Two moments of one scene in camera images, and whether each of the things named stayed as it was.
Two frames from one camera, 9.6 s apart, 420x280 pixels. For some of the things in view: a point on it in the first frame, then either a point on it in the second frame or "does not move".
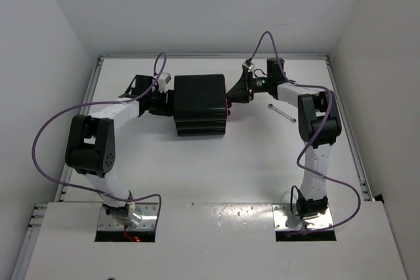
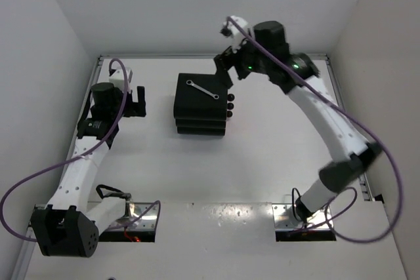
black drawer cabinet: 199,104 does not move
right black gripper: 241,93 → 230,59
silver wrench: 293,120 → 190,82
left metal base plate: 149,212 does not move
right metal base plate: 285,220 does not move
